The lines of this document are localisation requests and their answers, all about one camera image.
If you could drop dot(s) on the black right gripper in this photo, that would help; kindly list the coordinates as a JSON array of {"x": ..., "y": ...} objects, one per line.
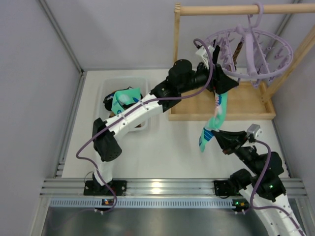
[{"x": 239, "y": 141}]

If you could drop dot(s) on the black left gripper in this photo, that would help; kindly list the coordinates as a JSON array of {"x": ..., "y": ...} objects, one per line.
[{"x": 216, "y": 80}]

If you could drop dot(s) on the green sock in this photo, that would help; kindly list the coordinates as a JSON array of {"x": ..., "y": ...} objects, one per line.
[
  {"x": 133, "y": 94},
  {"x": 215, "y": 122}
]

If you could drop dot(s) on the lilac round clip hanger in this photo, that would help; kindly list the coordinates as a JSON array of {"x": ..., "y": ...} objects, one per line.
[{"x": 264, "y": 56}]

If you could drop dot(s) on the black blue sport sock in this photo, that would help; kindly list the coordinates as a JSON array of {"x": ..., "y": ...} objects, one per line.
[{"x": 113, "y": 97}]

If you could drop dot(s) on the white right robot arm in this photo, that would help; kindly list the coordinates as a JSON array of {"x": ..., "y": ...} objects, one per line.
[{"x": 259, "y": 185}]

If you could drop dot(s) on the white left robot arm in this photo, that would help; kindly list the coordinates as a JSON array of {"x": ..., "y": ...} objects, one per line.
[{"x": 137, "y": 108}]

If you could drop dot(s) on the wooden hanger rack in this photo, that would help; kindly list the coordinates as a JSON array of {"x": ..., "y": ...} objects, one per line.
[{"x": 244, "y": 101}]

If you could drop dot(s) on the brown striped sock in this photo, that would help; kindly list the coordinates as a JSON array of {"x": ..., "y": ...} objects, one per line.
[{"x": 236, "y": 53}]

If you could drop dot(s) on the white plastic basket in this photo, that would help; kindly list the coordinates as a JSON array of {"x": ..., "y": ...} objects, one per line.
[{"x": 113, "y": 84}]

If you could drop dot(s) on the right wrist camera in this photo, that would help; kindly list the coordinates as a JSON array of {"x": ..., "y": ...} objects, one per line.
[{"x": 253, "y": 133}]

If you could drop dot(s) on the aluminium mounting rail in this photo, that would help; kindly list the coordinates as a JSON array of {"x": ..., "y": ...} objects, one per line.
[{"x": 139, "y": 193}]

